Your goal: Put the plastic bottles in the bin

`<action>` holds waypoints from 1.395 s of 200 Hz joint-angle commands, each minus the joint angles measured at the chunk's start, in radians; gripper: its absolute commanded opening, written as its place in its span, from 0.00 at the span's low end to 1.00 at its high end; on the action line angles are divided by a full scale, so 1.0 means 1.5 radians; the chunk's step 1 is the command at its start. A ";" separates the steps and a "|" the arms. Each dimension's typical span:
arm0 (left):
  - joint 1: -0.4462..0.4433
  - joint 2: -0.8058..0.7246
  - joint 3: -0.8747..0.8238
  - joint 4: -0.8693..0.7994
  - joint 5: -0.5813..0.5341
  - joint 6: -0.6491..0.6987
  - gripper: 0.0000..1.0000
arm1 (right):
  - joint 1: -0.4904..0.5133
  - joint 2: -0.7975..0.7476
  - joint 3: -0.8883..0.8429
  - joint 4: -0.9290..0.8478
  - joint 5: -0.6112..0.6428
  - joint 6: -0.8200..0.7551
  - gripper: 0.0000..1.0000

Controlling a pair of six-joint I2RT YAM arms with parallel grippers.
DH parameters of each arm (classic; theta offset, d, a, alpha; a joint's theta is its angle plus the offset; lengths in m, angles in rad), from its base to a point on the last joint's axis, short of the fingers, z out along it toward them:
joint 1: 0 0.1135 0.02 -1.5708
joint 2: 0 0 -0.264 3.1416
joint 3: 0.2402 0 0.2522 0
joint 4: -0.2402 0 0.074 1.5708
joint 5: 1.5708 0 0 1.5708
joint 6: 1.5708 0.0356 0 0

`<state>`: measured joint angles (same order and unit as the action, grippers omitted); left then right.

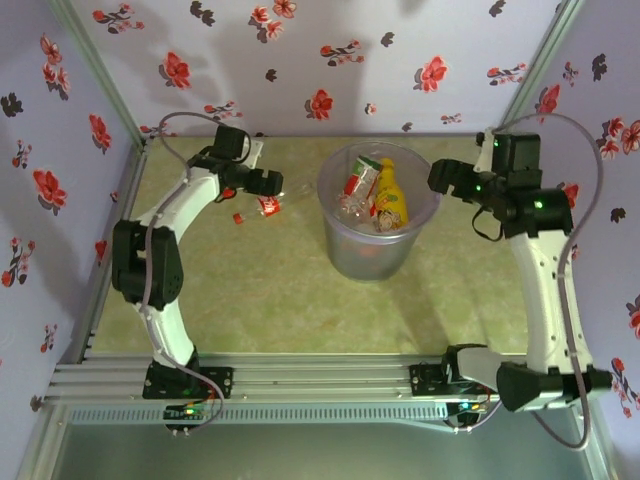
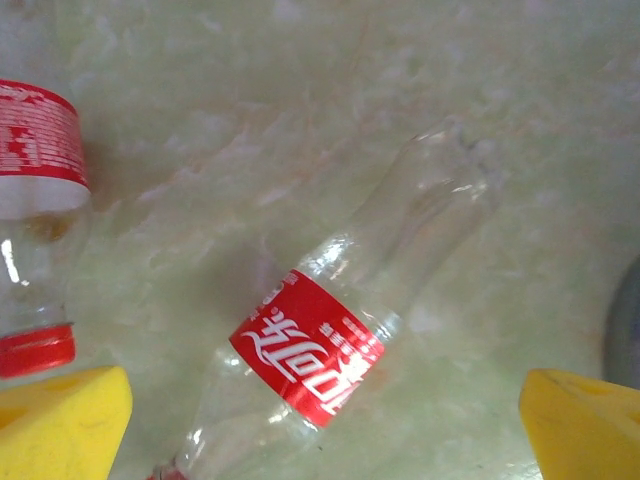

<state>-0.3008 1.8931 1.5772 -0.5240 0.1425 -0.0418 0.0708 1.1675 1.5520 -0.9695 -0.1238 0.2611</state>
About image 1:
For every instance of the clear bottle with white cap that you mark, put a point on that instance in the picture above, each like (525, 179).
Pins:
(360, 172)

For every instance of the yellow plastic bottle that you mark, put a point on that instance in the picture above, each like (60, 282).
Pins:
(390, 200)

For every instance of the translucent grey plastic bin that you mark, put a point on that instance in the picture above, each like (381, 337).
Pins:
(370, 265)

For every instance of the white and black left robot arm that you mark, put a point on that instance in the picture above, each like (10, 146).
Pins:
(165, 330)

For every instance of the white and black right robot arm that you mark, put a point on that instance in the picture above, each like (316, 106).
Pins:
(550, 300)

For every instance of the red bottle cap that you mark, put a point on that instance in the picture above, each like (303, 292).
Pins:
(238, 218)

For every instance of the aluminium base beam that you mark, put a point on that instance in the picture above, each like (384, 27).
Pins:
(320, 377)

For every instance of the green circuit board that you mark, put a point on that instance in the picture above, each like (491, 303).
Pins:
(187, 412)
(467, 406)

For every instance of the aluminium frame post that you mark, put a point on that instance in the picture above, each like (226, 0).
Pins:
(100, 75)
(535, 75)

